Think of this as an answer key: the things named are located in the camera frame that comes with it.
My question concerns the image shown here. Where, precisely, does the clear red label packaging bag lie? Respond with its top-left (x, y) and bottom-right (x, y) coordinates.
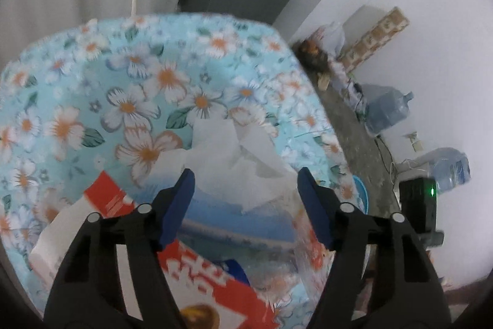
top-left (154, 175), bottom-right (347, 329)

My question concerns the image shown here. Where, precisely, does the blue dispenser water jug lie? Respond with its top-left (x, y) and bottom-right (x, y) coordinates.
top-left (427, 148), bottom-right (471, 193)

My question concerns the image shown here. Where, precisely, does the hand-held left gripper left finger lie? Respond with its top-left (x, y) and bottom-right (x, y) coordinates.
top-left (43, 168), bottom-right (197, 329)

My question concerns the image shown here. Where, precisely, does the white red print plastic bag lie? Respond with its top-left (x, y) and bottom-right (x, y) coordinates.
top-left (314, 22), bottom-right (346, 56)

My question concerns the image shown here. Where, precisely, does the black power cable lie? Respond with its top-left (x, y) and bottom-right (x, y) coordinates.
top-left (375, 136), bottom-right (401, 199)

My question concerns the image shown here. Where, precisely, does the patterned long cardboard box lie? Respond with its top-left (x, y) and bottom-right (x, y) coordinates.
top-left (341, 6), bottom-right (409, 71)

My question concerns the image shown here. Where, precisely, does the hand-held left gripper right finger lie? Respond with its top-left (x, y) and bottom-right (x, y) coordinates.
top-left (297, 166), bottom-right (453, 329)

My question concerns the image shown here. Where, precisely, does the dark box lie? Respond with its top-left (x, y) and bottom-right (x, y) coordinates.
top-left (298, 40), bottom-right (330, 71)

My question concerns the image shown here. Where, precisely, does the red and white carton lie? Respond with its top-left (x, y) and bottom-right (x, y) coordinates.
top-left (29, 171), bottom-right (280, 329)

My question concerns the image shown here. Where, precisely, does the white tissue paper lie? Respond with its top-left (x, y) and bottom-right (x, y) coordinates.
top-left (148, 117), bottom-right (297, 214)

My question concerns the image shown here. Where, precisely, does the blue floral blanket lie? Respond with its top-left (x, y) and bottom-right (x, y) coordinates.
top-left (0, 14), bottom-right (357, 329)

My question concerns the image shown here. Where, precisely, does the wall socket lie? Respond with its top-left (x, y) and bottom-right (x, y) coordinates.
top-left (404, 130), bottom-right (424, 152)

